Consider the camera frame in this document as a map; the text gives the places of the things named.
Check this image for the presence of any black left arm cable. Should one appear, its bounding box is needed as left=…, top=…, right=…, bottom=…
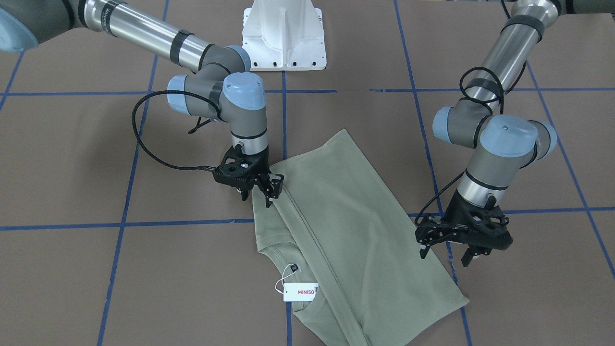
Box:
left=416, top=0, right=527, bottom=226

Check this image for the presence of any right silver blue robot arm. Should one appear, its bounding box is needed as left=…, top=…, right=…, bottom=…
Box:
left=0, top=0, right=283, bottom=207

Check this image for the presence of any green long-sleeve shirt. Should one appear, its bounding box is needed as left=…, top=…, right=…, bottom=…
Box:
left=253, top=130, right=468, bottom=346

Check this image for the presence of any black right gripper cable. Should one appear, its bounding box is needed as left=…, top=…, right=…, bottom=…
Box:
left=132, top=90, right=226, bottom=172

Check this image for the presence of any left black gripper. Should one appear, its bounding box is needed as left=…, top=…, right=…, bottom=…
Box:
left=415, top=191, right=513, bottom=267

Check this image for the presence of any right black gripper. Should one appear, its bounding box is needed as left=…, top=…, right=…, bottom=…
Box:
left=214, top=144, right=285, bottom=208

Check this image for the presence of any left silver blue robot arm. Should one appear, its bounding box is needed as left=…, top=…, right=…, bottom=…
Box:
left=415, top=0, right=614, bottom=266

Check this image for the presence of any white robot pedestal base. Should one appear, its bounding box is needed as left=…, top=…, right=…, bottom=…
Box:
left=242, top=0, right=327, bottom=72

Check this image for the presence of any white Miniso hang tag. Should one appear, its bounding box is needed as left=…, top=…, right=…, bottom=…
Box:
left=283, top=282, right=319, bottom=302

